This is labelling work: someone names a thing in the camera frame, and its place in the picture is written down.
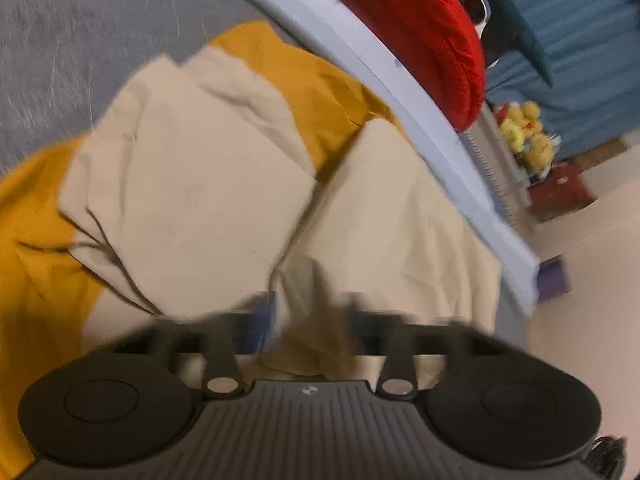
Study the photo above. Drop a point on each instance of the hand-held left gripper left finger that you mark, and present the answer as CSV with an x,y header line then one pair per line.
x,y
260,320

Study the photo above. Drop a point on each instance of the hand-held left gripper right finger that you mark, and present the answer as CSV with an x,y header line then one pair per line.
x,y
360,327

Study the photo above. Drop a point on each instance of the beige and yellow hooded garment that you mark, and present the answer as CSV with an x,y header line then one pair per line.
x,y
200,185

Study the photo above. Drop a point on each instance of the purple box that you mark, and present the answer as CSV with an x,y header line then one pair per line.
x,y
554,280

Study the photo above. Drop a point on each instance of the window sill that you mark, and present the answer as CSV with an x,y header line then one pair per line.
x,y
492,170

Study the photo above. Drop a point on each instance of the dark red cushion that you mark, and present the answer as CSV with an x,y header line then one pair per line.
x,y
562,190

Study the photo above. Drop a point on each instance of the yellow plush toy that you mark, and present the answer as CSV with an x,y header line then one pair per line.
x,y
520,122
542,152

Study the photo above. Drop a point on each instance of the light blue folded sheet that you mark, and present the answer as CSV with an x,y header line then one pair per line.
x,y
380,75

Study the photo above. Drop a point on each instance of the red folded blanket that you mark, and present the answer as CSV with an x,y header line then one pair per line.
x,y
415,25

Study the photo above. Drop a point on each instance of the dark blue shark plush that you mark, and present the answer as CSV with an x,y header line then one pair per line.
x,y
520,15

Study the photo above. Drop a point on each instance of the blue curtain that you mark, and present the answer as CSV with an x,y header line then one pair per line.
x,y
590,35

